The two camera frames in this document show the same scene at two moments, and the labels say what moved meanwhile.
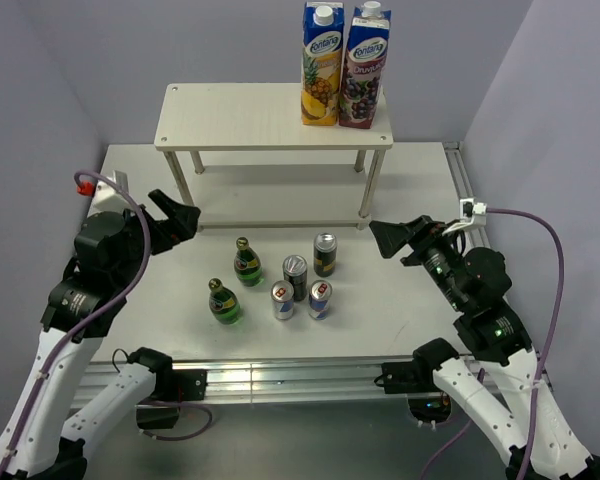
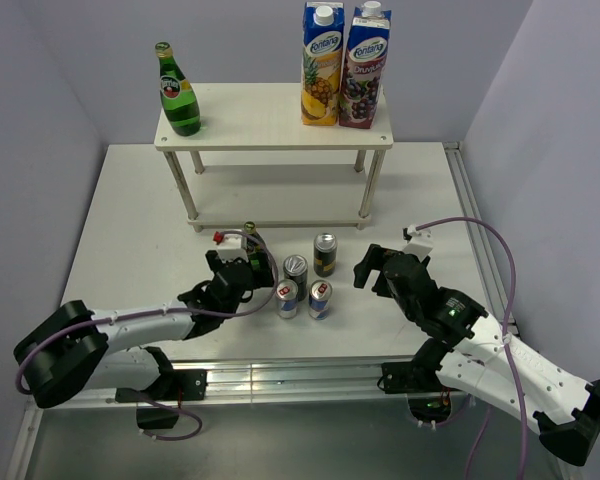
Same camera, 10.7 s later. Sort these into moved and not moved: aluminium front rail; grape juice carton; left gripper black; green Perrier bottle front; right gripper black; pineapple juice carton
Moved: left gripper black; green Perrier bottle front; right gripper black
Not moved: aluminium front rail; grape juice carton; pineapple juice carton
